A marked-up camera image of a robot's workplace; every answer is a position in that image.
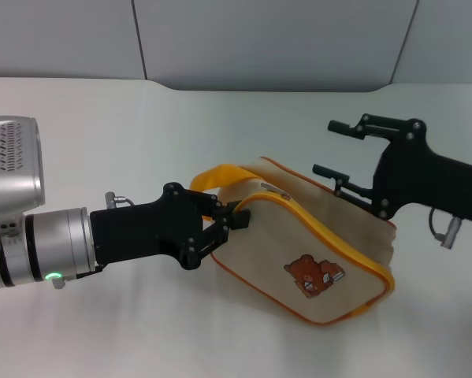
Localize right gripper cable connector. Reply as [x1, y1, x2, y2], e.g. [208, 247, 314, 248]
[428, 206, 463, 249]

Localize left gripper cable connector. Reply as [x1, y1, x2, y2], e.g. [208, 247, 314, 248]
[104, 191, 136, 210]

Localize gripper cable connector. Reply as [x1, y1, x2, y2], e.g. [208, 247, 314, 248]
[104, 191, 136, 210]
[428, 206, 463, 249]

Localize beige food bag orange trim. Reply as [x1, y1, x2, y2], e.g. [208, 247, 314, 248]
[189, 155, 399, 326]

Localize silver zipper pull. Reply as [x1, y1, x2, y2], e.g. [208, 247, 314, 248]
[260, 181, 292, 198]

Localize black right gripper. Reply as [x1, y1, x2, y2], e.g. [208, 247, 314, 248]
[312, 113, 472, 228]

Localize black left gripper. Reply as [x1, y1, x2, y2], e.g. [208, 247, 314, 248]
[88, 181, 252, 272]

